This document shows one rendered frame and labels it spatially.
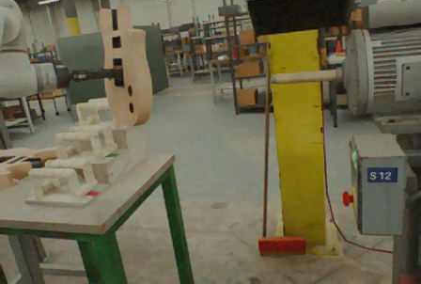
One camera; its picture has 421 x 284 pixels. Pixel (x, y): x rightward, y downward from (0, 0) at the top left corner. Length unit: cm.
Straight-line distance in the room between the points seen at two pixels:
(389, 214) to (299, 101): 125
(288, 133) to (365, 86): 113
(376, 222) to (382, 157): 16
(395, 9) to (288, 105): 112
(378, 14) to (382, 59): 12
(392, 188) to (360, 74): 32
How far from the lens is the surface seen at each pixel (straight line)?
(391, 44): 103
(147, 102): 109
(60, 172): 123
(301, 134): 207
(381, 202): 86
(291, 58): 198
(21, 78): 112
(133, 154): 144
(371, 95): 101
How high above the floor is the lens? 142
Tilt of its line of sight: 16 degrees down
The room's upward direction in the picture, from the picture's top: 8 degrees counter-clockwise
